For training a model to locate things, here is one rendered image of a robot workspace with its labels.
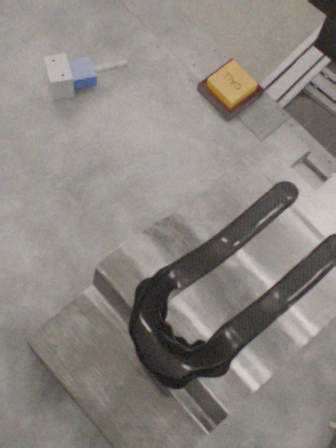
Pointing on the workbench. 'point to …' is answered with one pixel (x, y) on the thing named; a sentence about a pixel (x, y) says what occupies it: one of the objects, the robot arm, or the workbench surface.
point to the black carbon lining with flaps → (227, 348)
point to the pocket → (311, 171)
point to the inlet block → (73, 74)
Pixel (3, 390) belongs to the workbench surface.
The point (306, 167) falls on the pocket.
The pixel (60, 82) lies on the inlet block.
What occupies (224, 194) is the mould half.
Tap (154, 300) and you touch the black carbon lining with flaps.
